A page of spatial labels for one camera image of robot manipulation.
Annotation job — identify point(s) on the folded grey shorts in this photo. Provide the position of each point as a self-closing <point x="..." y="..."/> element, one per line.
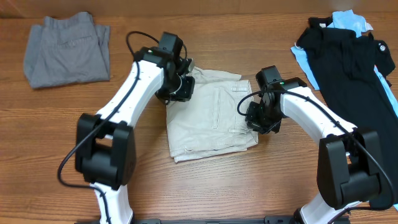
<point x="67" y="51"/>

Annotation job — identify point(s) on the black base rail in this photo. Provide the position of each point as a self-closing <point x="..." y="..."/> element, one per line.
<point x="211" y="221"/>

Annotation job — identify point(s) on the light blue shirt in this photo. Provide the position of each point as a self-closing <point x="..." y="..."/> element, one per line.
<point x="343" y="20"/>

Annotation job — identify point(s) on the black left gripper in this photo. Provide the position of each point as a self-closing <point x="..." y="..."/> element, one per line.
<point x="184" y="95"/>

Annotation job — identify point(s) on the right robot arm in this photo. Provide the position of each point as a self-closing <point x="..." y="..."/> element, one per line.
<point x="349" y="170"/>

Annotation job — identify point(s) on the black shirt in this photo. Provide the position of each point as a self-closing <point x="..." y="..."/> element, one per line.
<point x="344" y="65"/>

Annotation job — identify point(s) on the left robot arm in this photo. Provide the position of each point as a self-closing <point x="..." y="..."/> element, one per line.
<point x="105" y="151"/>

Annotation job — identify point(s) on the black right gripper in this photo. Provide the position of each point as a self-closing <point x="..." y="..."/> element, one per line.
<point x="254" y="124"/>

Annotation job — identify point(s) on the beige shorts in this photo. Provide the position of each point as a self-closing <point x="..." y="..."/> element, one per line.
<point x="211" y="122"/>

